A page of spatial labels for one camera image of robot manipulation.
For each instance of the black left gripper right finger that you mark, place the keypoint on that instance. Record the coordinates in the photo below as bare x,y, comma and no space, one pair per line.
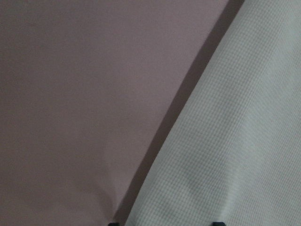
219,224

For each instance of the olive green long-sleeve shirt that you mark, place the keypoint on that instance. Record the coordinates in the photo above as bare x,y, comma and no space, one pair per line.
234,153

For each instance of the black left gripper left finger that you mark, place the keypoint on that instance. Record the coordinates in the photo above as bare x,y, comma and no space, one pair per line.
114,224

